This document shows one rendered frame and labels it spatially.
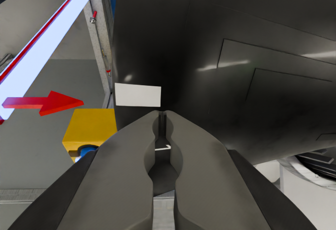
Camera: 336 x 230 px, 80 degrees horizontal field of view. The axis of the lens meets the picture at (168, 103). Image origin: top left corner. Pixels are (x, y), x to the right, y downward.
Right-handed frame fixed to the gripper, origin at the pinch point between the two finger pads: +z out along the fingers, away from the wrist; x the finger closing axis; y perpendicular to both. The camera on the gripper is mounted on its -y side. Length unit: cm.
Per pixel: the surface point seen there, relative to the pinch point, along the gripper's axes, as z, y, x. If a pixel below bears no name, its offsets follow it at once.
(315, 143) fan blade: 3.7, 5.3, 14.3
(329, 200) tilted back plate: 12.9, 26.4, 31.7
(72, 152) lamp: 20.3, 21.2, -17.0
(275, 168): 40, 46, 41
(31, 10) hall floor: 127, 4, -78
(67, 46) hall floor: 135, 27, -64
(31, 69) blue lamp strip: 7.5, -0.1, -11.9
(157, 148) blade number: 2.4, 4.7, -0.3
